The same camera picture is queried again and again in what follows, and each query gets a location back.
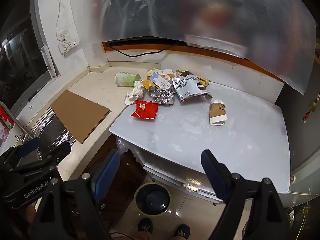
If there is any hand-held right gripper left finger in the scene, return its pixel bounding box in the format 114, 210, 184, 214
31, 149, 121, 240

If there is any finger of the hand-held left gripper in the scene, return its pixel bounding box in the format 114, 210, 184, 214
0, 137, 41, 172
9, 141, 72, 178

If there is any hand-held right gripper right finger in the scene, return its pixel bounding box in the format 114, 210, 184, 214
201, 149, 297, 240

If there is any round trash bin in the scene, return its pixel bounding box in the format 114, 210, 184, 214
134, 182, 172, 216

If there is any red snack packet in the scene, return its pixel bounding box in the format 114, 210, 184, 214
130, 100, 159, 120

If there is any white paper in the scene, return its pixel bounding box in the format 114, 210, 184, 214
124, 81, 145, 105

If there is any white blue carton box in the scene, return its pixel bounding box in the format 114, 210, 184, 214
151, 72, 173, 90

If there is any yellow white carton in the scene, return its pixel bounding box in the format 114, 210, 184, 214
146, 68, 175, 78

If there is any metal faucet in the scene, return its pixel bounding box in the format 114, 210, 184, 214
10, 115, 34, 144

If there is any brown wooden cabinet door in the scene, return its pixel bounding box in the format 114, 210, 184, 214
60, 130, 147, 230

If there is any clear plastic bag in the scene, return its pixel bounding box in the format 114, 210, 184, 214
115, 136, 137, 162

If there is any red printed package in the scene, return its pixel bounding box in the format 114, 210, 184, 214
0, 105, 16, 141

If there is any white cabinet ribbed door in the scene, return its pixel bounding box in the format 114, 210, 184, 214
132, 147, 225, 203

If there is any brown cardboard sheet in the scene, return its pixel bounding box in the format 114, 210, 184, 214
50, 90, 111, 144

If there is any brown white paper cup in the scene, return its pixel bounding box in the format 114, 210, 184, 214
209, 99, 227, 126

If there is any person's left shoe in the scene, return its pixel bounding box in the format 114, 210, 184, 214
137, 217, 154, 235

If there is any person's shoe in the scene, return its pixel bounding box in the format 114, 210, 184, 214
174, 224, 191, 238
137, 217, 154, 235

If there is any person's right shoe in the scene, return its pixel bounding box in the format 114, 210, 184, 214
174, 224, 191, 238

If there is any white ribbed plastic strip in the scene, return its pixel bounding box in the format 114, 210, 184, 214
41, 44, 61, 78

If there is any silver foil wrapper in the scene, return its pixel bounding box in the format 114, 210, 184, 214
151, 89, 175, 105

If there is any grey refrigerator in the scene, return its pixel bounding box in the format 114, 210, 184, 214
274, 52, 320, 205

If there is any green cylindrical can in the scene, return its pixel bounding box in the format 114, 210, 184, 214
114, 71, 141, 87

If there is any yellow brown packet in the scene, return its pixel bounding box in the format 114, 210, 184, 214
141, 79, 158, 92

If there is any brown wooden ledge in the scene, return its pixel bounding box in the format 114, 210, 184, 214
102, 41, 286, 83

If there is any hanging ornament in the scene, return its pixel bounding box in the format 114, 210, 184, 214
302, 94, 320, 123

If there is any translucent plastic sheet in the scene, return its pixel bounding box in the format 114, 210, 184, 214
87, 0, 316, 96

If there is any metal wire rack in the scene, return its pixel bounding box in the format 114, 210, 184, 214
30, 110, 77, 157

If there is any window with grey frame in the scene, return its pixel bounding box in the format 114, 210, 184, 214
0, 0, 57, 110

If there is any black cable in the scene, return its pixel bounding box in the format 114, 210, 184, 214
106, 41, 181, 57

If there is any white cable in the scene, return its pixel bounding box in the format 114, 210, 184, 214
53, 0, 68, 43

